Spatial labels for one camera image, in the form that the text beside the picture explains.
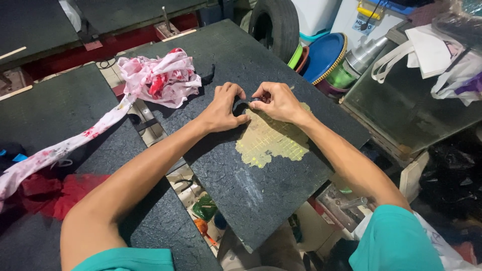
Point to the green plastic basin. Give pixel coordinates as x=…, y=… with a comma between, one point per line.
x=295, y=56

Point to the purple plastic basin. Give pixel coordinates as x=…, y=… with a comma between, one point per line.
x=329, y=89

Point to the grey metal clamp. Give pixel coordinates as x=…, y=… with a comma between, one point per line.
x=339, y=207

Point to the blue basin with woven rim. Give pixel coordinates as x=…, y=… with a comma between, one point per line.
x=324, y=56

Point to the red metal frame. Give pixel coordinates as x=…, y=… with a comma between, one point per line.
x=113, y=47

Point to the white bag with purple piece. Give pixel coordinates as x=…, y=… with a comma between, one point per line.
x=463, y=81

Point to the wooden stick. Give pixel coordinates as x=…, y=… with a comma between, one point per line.
x=17, y=93
x=13, y=52
x=179, y=35

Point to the pink white stained cloth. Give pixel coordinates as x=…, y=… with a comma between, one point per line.
x=165, y=75

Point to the pale wooden plank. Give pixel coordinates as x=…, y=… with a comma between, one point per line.
x=412, y=178

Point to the black rubber tire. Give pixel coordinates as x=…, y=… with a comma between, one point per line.
x=280, y=26

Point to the yellow grid glue patch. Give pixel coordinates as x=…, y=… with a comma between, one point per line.
x=271, y=143

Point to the black cloth strip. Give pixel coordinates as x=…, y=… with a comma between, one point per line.
x=208, y=77

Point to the large black printing board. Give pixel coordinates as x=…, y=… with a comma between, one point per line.
x=56, y=109

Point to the red cloth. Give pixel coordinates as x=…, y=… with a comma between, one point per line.
x=75, y=195

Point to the teal shirt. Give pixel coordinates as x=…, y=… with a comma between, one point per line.
x=391, y=241

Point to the person's left hand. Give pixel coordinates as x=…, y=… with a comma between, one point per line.
x=220, y=111

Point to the person's right hand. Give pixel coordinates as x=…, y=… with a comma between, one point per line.
x=282, y=103

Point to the brown plastic basin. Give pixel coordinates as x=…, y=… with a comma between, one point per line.
x=302, y=60

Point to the glass top side table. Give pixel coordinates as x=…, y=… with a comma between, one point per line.
x=399, y=105

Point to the black plastic bag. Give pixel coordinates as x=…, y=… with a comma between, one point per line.
x=452, y=180

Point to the white plastic bucket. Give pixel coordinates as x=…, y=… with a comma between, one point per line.
x=314, y=17

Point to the white tote bag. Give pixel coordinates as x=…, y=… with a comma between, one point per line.
x=425, y=49

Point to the green transparent jar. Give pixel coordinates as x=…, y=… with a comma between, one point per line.
x=339, y=79

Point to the metal rod bracket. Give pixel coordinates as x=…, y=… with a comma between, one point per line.
x=165, y=22

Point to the steel conical cup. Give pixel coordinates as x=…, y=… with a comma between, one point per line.
x=361, y=56

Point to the clear plastic bag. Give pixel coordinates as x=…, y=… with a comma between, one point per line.
x=459, y=26

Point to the small black tape piece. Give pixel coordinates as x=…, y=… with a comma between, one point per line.
x=256, y=99

